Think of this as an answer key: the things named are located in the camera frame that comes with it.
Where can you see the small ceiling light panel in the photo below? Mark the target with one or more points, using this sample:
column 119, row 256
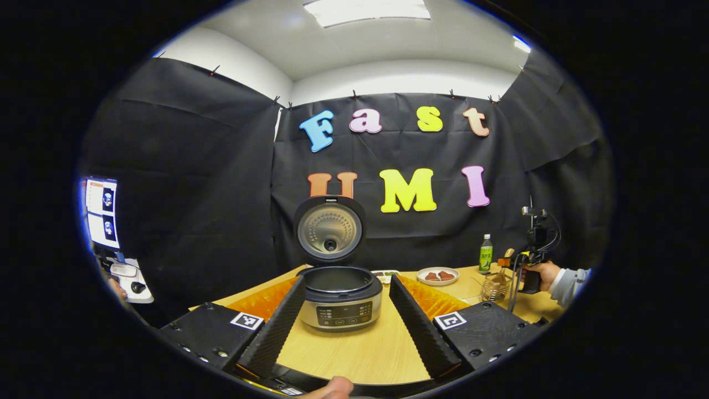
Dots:
column 521, row 44

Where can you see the black computer mouse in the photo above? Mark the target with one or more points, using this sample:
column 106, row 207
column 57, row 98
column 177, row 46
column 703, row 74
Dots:
column 138, row 287

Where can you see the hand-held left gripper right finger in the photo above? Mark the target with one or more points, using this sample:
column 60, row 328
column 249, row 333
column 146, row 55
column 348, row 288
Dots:
column 421, row 332

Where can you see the large ceiling light panel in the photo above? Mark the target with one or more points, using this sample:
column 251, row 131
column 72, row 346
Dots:
column 365, row 11

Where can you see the clear chopstick holder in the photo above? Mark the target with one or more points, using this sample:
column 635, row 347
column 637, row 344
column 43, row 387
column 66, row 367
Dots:
column 494, row 291

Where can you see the dark grey rice cooker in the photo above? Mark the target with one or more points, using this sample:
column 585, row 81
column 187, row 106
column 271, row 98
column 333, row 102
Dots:
column 338, row 316

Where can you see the brown meat piece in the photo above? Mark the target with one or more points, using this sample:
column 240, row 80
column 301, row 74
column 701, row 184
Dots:
column 446, row 275
column 432, row 276

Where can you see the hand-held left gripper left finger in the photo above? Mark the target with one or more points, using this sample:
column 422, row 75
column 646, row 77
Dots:
column 274, row 332

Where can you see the green tea bottle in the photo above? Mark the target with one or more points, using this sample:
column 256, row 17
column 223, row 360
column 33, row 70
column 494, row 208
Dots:
column 486, row 257

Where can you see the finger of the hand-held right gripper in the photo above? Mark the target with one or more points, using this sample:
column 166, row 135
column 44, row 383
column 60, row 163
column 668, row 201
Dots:
column 508, row 260

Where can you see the white round plate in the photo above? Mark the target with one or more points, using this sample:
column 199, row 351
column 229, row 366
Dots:
column 437, row 282

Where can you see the small white side dish tray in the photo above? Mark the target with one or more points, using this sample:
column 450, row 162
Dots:
column 385, row 274

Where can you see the computer monitor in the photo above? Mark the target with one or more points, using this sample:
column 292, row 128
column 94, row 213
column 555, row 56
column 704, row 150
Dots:
column 101, row 213

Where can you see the small white device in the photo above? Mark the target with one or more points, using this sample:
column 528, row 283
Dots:
column 123, row 270

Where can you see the white side desk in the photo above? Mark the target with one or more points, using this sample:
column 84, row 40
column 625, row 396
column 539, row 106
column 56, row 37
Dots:
column 145, row 296

